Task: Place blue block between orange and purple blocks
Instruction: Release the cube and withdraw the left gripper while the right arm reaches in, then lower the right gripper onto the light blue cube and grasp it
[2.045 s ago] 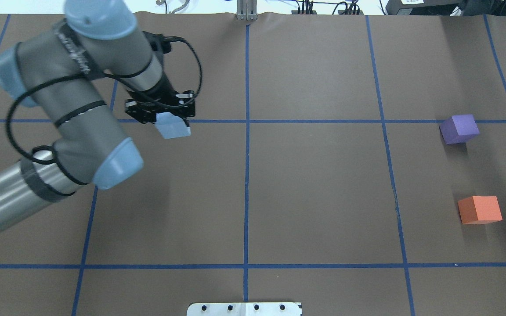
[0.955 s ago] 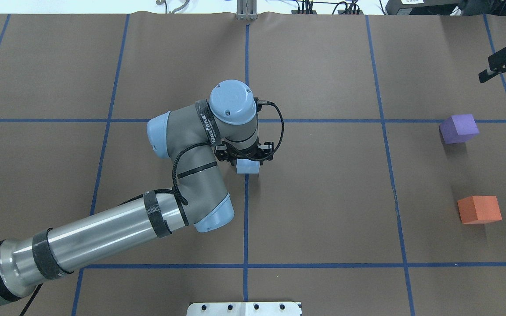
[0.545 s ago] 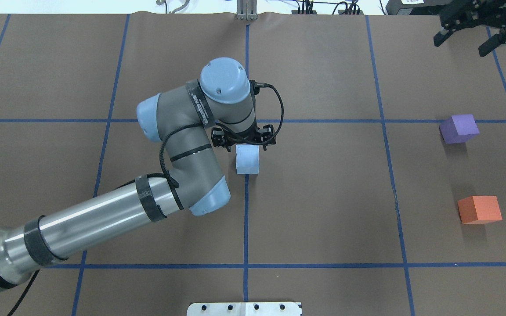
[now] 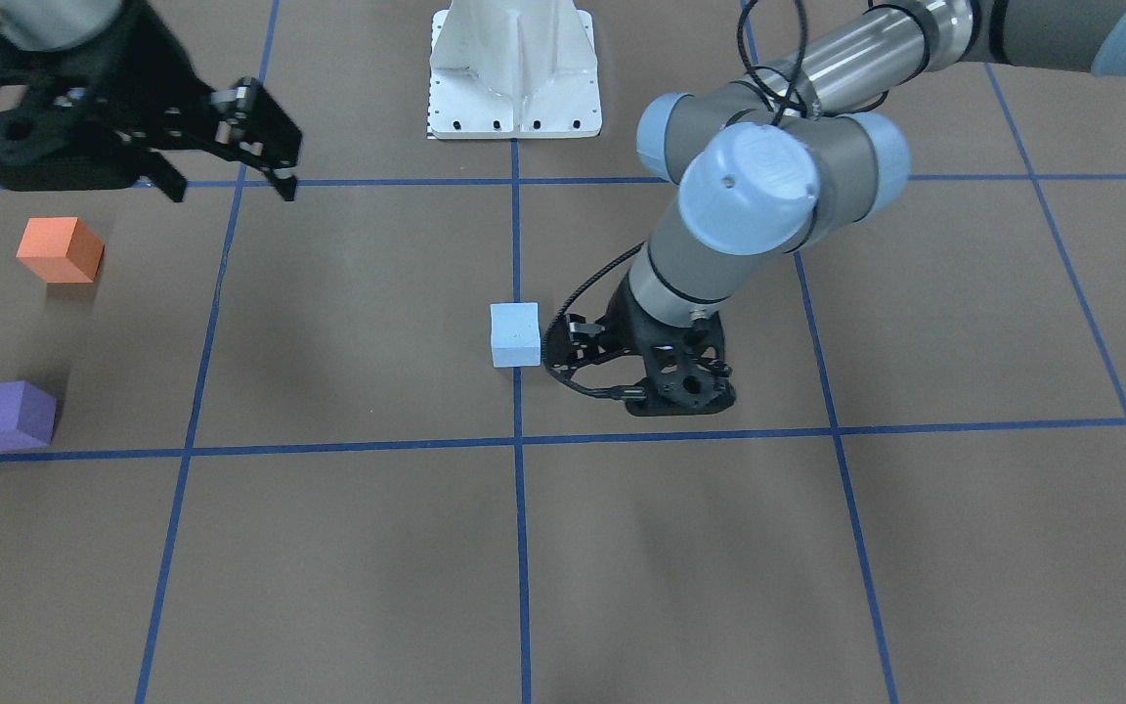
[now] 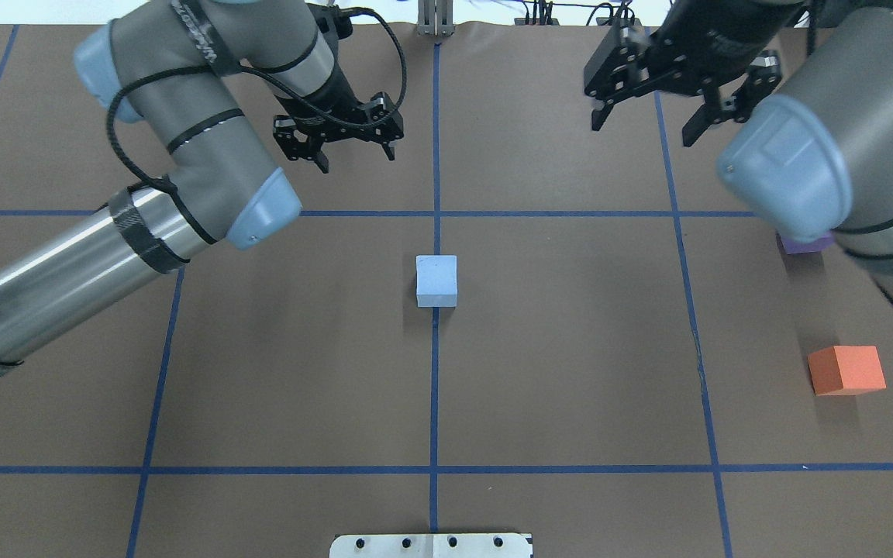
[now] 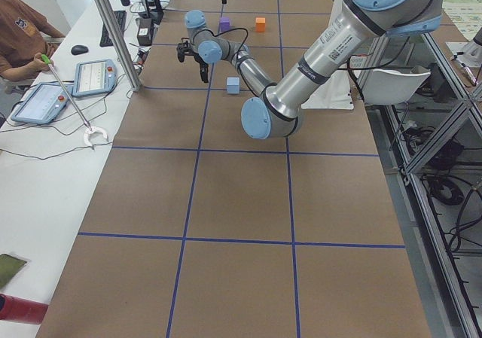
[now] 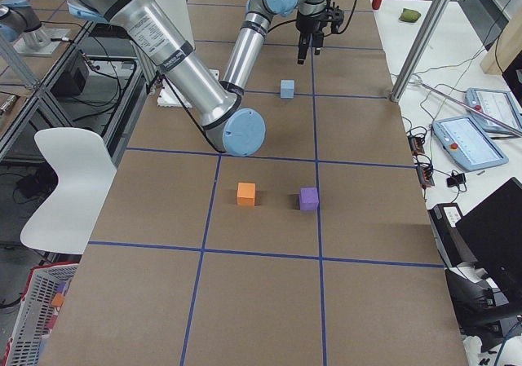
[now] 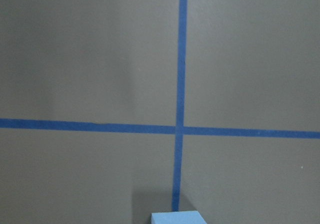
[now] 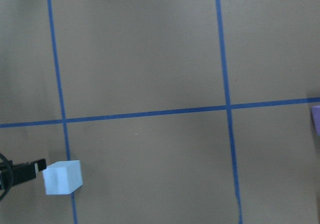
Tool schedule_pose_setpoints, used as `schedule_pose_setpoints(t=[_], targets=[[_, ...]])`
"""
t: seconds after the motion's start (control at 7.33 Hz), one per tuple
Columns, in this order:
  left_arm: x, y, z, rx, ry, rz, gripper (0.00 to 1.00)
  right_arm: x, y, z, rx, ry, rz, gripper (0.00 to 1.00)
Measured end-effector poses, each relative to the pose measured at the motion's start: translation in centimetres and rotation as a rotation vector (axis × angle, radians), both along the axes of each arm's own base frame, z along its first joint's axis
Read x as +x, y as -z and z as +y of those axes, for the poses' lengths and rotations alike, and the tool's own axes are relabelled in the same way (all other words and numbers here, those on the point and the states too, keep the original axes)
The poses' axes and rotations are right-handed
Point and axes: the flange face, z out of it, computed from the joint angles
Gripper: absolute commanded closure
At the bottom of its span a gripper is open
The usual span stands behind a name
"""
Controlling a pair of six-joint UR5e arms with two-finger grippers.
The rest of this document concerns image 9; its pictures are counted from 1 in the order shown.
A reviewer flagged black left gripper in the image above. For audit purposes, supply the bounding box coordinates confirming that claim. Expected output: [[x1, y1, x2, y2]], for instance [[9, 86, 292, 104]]
[[0, 159, 47, 188]]

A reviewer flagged light blue foam block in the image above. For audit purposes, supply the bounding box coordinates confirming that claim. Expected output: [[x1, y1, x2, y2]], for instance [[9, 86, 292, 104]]
[[42, 160, 83, 195]]

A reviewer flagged purple foam block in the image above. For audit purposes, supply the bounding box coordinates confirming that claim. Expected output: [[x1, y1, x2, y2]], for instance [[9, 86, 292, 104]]
[[310, 105, 320, 136]]

